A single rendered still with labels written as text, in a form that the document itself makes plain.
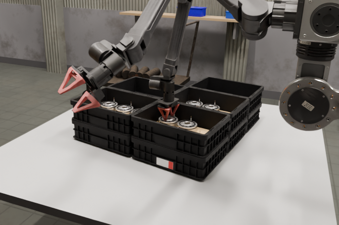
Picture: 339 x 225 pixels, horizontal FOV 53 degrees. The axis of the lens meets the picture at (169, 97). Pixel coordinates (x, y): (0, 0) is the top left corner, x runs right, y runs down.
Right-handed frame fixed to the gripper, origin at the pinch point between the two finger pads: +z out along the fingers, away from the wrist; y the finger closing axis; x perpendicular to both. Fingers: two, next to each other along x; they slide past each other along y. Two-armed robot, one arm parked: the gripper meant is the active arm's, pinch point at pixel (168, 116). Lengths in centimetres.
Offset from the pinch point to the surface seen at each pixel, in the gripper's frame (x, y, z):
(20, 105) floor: -291, -83, 93
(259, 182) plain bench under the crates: 53, 4, 17
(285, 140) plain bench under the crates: 49, -47, 19
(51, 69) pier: -399, -209, 95
